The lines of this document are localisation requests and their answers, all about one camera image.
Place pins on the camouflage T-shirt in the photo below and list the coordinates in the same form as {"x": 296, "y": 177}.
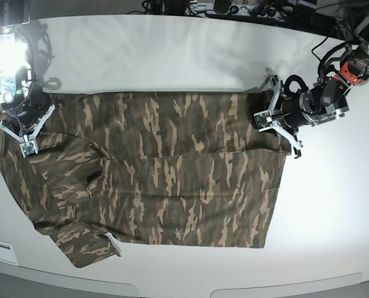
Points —
{"x": 148, "y": 168}

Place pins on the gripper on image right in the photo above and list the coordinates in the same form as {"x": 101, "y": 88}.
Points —
{"x": 273, "y": 87}

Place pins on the white label on table edge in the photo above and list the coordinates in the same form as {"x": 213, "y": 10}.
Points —
{"x": 7, "y": 254}

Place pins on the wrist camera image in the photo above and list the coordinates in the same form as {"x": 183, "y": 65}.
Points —
{"x": 263, "y": 120}
{"x": 29, "y": 148}

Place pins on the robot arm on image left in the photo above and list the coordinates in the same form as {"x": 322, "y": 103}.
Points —
{"x": 18, "y": 80}

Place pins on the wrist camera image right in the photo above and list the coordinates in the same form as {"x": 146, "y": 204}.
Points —
{"x": 263, "y": 120}

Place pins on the black cable clutter background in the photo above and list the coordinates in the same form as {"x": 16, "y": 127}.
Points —
{"x": 330, "y": 19}

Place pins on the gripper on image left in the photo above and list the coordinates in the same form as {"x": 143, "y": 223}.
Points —
{"x": 24, "y": 120}

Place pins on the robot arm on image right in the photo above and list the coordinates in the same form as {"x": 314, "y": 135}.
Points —
{"x": 293, "y": 104}

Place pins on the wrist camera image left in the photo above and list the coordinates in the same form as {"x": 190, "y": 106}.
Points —
{"x": 29, "y": 148}

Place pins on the white power strip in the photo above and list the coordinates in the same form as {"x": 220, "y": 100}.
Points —
{"x": 240, "y": 10}

